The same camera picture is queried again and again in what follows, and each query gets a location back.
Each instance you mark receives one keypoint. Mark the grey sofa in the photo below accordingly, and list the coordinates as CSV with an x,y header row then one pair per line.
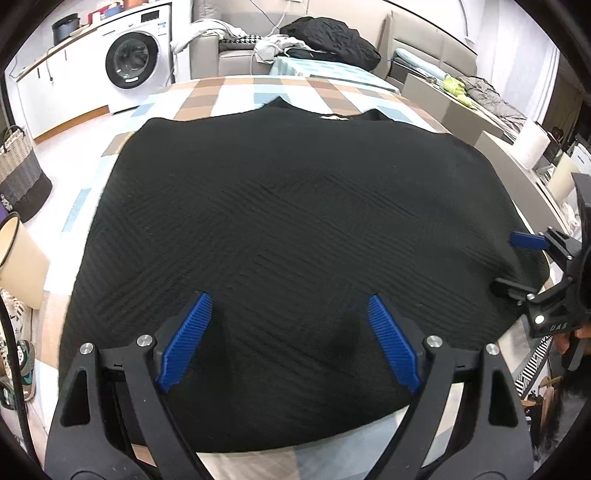
x,y
231,62

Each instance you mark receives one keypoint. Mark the pale crumpled garment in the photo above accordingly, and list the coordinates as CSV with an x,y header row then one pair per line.
x,y
277,48

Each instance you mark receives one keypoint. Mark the white counter cabinet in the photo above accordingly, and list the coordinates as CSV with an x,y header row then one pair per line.
x,y
60,92

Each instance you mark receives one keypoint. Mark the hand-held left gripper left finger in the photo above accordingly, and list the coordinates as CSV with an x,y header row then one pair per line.
x,y
184,341

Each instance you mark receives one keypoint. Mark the houndstooth pillow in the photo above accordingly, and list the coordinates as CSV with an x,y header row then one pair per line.
x,y
242,42

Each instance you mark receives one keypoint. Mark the black white striped cloth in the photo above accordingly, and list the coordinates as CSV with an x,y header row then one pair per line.
x,y
535,364

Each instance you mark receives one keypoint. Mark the black cooking pot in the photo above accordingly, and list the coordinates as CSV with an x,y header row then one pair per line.
x,y
64,28

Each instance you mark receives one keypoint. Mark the light blue pillow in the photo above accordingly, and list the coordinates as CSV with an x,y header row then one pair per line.
x,y
415,62

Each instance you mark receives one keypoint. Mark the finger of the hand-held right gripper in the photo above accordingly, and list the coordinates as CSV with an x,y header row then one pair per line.
x,y
526,240
508,288

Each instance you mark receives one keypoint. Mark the white washing machine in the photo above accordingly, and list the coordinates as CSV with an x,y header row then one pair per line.
x,y
157,32

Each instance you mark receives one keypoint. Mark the grey teal sneaker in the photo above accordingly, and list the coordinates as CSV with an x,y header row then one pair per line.
x,y
23,364

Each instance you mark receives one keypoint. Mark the person's dark hair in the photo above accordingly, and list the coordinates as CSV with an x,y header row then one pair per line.
x,y
563,415

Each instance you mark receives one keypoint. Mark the woven basket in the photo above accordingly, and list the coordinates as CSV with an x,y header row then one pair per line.
x,y
21,175

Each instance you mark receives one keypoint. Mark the green item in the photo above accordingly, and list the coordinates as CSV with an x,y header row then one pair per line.
x,y
455,87

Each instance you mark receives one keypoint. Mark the paper towel roll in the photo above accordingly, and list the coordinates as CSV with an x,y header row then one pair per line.
x,y
533,145

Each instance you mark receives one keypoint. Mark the black knit sweater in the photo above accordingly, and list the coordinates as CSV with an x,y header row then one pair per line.
x,y
295,221

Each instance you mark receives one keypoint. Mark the grey padded garment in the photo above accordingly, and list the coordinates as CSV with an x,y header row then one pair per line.
x,y
494,101

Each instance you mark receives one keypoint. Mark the black padded jacket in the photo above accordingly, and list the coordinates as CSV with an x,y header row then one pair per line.
x,y
332,39

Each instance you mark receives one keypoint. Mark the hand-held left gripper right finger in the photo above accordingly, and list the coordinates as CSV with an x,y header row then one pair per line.
x,y
395,346

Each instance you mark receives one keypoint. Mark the checked blanket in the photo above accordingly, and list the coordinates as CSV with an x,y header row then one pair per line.
x,y
221,92

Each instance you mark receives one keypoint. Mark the blue checked cloth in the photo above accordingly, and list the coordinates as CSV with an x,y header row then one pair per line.
x,y
323,71

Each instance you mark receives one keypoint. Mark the person's right hand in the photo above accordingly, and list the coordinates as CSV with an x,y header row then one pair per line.
x,y
561,344

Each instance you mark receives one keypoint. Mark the light grey garment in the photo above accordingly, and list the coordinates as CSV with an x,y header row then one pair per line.
x,y
203,30

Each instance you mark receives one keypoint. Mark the beige headboard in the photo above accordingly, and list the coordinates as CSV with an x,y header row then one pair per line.
x,y
429,41

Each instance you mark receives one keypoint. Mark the large grey cabinet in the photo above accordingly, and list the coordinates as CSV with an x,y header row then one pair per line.
x,y
508,161

